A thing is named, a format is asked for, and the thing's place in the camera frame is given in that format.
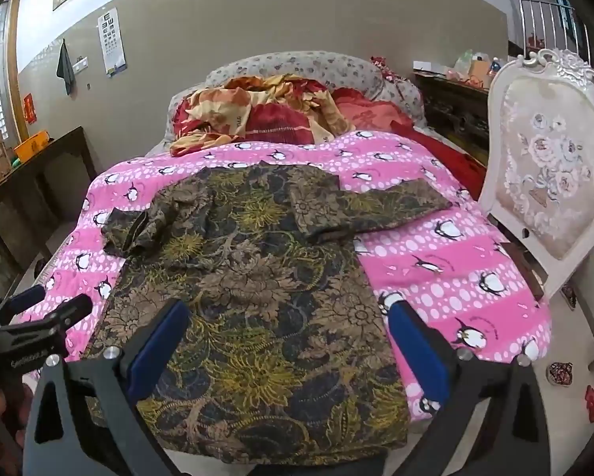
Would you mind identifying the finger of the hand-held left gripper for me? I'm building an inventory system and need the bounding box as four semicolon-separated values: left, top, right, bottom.
0;294;94;349
0;285;47;329

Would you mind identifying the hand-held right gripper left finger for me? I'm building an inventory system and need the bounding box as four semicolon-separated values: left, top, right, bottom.
27;299;194;476

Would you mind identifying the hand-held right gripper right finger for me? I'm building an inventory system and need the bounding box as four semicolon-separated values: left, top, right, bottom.
386;294;558;476

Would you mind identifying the dark floral patterned shirt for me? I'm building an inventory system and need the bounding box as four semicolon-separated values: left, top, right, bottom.
81;161;454;467

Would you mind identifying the pink penguin print blanket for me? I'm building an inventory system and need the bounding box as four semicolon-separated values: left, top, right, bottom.
17;129;553;424

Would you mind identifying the dark wooden desk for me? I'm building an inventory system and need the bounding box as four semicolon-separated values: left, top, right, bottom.
0;126;102;288

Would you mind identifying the red patterned floor item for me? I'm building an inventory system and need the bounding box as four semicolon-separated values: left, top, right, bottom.
546;361;575;386

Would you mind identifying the orange box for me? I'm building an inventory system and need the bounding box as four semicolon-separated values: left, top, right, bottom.
13;130;51;163

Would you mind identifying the red bed sheet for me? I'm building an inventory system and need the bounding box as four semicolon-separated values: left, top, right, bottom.
391;121;489;204

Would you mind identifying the dark hanging towel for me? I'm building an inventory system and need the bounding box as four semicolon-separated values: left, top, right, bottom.
56;40;76;96

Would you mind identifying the white ornate upholstered chair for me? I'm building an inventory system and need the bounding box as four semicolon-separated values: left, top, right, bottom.
478;48;594;303

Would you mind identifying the red embroidered pillow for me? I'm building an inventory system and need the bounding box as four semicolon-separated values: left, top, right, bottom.
331;86;414;134

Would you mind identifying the dark carved wooden cabinet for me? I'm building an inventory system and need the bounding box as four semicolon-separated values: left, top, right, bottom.
413;70;491;167

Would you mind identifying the red and yellow quilt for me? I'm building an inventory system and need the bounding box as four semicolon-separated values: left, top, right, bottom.
168;73;357;157

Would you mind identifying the eye chart poster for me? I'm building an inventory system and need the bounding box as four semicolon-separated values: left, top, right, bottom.
98;8;128;77

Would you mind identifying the brown cardboard box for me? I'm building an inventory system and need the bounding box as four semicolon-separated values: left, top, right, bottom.
468;59;491;87

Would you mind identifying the metal railing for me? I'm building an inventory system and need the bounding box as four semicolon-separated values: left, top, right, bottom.
505;0;594;75

